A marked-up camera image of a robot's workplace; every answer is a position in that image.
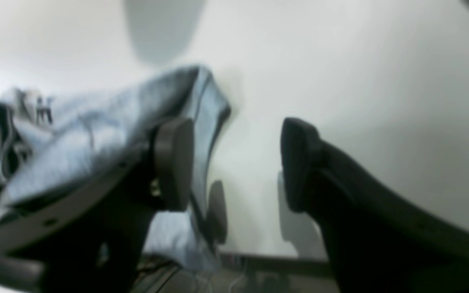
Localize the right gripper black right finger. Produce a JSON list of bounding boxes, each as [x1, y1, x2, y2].
[[280, 117, 469, 293]]

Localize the grey T-shirt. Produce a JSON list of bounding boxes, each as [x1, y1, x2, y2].
[[0, 65, 230, 271]]

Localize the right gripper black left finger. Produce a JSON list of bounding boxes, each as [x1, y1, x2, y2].
[[0, 117, 194, 293]]

